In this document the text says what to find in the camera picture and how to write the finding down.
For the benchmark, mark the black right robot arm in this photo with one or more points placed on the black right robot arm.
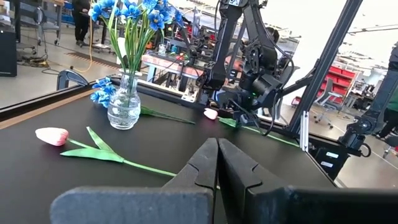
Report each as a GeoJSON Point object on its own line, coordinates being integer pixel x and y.
{"type": "Point", "coordinates": [261, 53]}

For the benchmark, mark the black cabinet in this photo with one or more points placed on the black cabinet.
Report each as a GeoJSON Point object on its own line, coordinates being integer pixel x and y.
{"type": "Point", "coordinates": [7, 53]}

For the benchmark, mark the red bin shelving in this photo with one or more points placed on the red bin shelving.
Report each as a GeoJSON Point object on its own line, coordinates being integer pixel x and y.
{"type": "Point", "coordinates": [340, 81]}

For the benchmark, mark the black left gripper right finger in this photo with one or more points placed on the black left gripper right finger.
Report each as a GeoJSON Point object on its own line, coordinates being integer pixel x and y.
{"type": "Point", "coordinates": [248, 199]}

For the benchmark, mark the silver frame bracket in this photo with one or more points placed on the silver frame bracket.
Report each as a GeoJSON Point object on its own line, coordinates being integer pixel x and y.
{"type": "Point", "coordinates": [304, 130]}

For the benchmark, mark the blue artificial flower bunch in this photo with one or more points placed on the blue artificial flower bunch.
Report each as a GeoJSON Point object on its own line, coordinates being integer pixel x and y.
{"type": "Point", "coordinates": [133, 34]}

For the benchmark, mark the person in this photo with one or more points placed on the person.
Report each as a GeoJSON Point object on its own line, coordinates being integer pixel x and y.
{"type": "Point", "coordinates": [81, 21]}
{"type": "Point", "coordinates": [392, 102]}

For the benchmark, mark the pink artificial tulip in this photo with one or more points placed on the pink artificial tulip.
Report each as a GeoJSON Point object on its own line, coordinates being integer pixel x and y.
{"type": "Point", "coordinates": [53, 136]}
{"type": "Point", "coordinates": [211, 114]}

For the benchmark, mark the background work table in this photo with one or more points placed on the background work table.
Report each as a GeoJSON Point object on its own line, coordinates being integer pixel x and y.
{"type": "Point", "coordinates": [168, 63]}

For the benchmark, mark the grey office chair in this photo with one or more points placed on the grey office chair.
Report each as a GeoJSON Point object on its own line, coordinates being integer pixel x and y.
{"type": "Point", "coordinates": [326, 99]}

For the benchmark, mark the black curved bracket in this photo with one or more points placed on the black curved bracket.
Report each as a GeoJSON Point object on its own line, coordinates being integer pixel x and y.
{"type": "Point", "coordinates": [70, 77]}

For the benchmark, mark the black diagonal frame strut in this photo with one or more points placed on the black diagonal frame strut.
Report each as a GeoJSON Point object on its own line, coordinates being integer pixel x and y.
{"type": "Point", "coordinates": [323, 62]}

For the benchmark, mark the clear glass vase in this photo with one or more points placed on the clear glass vase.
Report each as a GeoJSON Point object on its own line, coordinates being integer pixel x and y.
{"type": "Point", "coordinates": [124, 107]}

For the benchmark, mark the black control box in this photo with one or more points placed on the black control box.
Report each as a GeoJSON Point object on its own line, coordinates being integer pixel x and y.
{"type": "Point", "coordinates": [329, 158]}

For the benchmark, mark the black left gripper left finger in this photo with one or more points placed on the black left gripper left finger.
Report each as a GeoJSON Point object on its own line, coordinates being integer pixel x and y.
{"type": "Point", "coordinates": [186, 199]}

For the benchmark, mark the blue artificial flower stem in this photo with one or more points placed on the blue artificial flower stem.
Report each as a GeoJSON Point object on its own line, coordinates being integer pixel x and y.
{"type": "Point", "coordinates": [102, 93]}

